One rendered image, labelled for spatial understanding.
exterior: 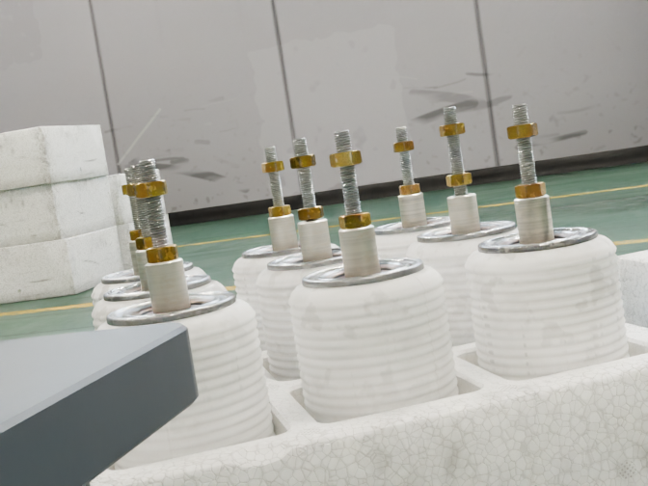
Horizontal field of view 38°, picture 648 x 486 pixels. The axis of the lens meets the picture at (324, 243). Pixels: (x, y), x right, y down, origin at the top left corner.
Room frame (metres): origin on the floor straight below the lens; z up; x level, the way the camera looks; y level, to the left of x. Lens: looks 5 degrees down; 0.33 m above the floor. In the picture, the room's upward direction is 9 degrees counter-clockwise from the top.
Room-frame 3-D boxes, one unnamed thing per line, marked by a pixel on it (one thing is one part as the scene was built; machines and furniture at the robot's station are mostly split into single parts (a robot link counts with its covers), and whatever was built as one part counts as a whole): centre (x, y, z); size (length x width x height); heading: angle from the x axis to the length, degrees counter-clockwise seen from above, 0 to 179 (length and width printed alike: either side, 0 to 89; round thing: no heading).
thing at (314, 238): (0.69, 0.01, 0.26); 0.02 x 0.02 x 0.03
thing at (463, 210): (0.72, -0.11, 0.26); 0.02 x 0.02 x 0.03
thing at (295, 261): (0.69, 0.01, 0.25); 0.08 x 0.08 x 0.01
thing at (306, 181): (0.69, 0.01, 0.30); 0.01 x 0.01 x 0.08
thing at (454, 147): (0.72, -0.11, 0.31); 0.01 x 0.01 x 0.08
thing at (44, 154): (3.23, 0.95, 0.45); 0.39 x 0.39 x 0.18; 75
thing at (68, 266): (3.23, 0.95, 0.09); 0.39 x 0.39 x 0.18; 78
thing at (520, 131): (0.61, -0.14, 0.32); 0.02 x 0.02 x 0.01; 0
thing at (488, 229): (0.72, -0.11, 0.25); 0.08 x 0.08 x 0.01
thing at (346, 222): (0.58, -0.02, 0.29); 0.02 x 0.02 x 0.01; 20
